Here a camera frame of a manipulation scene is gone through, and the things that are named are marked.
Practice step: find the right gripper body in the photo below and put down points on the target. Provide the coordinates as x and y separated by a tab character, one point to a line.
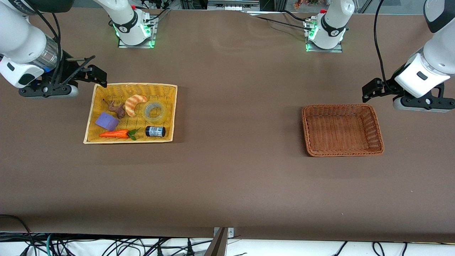
67	72

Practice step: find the clear yellowish tape roll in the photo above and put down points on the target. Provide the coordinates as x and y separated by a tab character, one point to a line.
146	113

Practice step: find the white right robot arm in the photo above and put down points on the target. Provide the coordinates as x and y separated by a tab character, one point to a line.
21	39

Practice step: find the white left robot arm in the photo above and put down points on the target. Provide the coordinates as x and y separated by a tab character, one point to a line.
440	46

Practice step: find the brown toy animal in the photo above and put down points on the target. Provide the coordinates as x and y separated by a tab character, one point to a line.
119	111

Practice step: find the toy croissant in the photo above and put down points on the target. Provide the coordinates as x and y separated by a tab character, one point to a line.
132	104

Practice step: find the purple block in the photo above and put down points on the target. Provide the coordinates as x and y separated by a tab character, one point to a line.
106	121

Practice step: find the brown wicker basket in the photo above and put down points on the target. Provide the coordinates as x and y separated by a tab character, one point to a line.
341	128

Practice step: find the orange toy carrot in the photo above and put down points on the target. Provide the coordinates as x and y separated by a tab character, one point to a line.
115	134

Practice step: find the yellow wicker basket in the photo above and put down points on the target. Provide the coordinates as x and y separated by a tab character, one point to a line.
161	106

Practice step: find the small black jar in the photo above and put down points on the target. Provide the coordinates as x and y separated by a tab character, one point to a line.
155	131

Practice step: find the brown bar below table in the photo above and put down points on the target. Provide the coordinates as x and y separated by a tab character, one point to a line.
218	245

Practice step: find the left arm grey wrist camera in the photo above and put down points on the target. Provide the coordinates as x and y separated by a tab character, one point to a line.
423	105

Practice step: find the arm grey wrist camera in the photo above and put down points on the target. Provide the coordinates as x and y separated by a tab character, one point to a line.
423	105
53	91

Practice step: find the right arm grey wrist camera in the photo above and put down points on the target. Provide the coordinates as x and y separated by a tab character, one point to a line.
53	91

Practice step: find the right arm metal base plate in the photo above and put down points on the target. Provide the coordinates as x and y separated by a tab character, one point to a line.
137	46

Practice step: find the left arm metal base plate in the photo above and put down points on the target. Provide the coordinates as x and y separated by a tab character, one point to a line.
325	51

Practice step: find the aluminium frame profile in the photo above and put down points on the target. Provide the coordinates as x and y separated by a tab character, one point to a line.
231	5

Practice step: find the metal table edge bracket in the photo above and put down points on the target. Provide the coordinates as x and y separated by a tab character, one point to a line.
231	233

